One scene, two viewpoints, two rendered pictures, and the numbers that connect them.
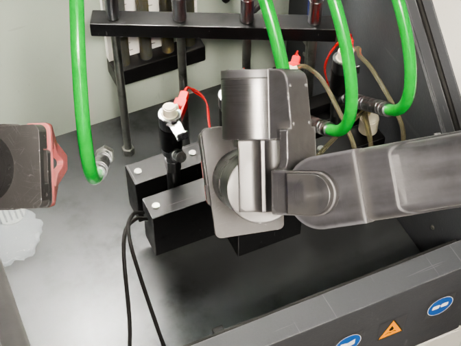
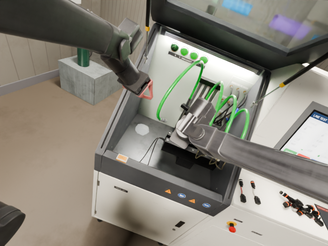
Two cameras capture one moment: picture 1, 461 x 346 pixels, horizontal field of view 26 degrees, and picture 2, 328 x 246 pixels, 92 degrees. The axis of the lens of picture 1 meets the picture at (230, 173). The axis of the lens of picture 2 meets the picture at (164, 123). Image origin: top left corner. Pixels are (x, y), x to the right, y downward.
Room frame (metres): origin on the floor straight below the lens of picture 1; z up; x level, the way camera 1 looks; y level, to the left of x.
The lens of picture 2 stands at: (0.17, -0.10, 1.62)
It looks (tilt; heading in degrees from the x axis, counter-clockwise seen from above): 39 degrees down; 23
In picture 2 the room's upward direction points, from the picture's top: 23 degrees clockwise
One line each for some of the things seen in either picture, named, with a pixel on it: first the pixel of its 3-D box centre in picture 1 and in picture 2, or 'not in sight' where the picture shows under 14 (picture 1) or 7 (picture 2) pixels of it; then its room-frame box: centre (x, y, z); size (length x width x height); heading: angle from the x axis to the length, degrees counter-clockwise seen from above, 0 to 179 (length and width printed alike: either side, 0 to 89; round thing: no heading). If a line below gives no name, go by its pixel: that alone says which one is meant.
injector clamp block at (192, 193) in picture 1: (255, 186); (188, 153); (0.90, -0.04, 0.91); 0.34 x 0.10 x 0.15; 115
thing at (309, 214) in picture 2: not in sight; (302, 207); (1.02, -0.66, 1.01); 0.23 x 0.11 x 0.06; 115
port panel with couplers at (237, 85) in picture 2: not in sight; (228, 102); (1.19, -0.04, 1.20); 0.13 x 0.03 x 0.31; 115
